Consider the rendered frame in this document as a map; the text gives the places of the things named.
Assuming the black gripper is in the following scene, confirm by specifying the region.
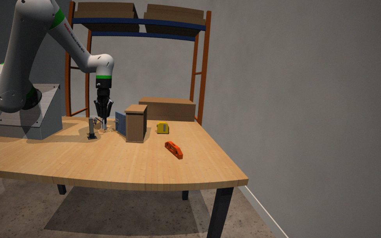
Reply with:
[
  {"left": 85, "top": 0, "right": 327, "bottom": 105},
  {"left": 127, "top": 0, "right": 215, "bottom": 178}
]
[{"left": 94, "top": 89, "right": 113, "bottom": 129}]

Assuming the orange torpedo level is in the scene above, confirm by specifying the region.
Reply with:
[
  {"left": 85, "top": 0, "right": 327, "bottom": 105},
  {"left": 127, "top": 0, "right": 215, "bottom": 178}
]
[{"left": 165, "top": 141, "right": 183, "bottom": 160}]

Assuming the yellow tape measure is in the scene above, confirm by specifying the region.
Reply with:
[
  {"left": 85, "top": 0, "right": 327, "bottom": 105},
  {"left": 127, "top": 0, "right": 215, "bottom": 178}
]
[{"left": 157, "top": 122, "right": 169, "bottom": 134}]

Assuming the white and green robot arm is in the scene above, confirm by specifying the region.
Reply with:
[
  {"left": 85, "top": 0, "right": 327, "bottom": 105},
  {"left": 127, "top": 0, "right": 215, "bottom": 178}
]
[{"left": 0, "top": 0, "right": 114, "bottom": 113}]

